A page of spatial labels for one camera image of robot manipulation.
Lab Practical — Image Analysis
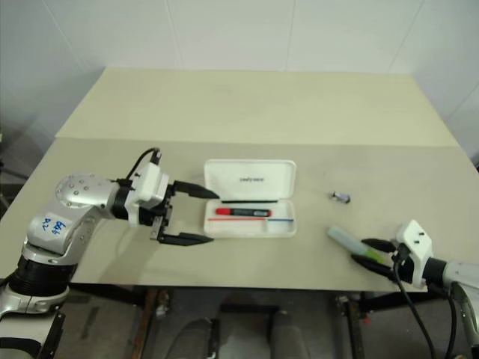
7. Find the green marker with pale cap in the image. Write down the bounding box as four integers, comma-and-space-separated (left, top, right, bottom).
327, 224, 385, 263

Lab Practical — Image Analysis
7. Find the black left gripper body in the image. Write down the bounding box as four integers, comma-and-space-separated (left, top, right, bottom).
138, 181, 177, 242

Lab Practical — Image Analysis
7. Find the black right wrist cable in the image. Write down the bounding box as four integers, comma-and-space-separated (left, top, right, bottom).
391, 245, 439, 359

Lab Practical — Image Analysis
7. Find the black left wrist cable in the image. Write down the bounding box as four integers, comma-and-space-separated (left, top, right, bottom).
124, 147, 163, 181

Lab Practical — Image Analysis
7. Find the red and black marker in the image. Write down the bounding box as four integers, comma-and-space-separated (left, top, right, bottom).
215, 207, 273, 219

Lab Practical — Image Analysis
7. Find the black metal table frame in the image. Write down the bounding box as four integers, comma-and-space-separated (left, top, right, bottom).
68, 282, 450, 359

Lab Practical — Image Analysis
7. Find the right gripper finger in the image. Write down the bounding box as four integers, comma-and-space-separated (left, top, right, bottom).
360, 238, 397, 254
350, 254, 398, 282

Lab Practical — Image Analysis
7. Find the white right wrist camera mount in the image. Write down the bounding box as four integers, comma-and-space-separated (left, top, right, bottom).
395, 219, 435, 289

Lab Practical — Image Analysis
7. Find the white plastic pencil case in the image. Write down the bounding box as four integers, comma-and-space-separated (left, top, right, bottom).
202, 159, 299, 239

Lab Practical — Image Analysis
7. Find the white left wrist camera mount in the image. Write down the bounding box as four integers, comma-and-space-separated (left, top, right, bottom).
124, 161, 170, 229

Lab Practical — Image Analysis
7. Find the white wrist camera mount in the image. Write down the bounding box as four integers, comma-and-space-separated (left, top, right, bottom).
395, 219, 435, 289
124, 161, 170, 229

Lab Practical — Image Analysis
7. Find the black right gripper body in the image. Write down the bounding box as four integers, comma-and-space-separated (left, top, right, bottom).
390, 242, 415, 282

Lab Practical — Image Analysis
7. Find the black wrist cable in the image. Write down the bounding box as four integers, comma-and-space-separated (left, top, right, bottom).
391, 245, 439, 359
124, 147, 163, 181

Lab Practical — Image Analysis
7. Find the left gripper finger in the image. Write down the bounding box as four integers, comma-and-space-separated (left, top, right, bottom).
158, 232, 216, 248
173, 180, 222, 200

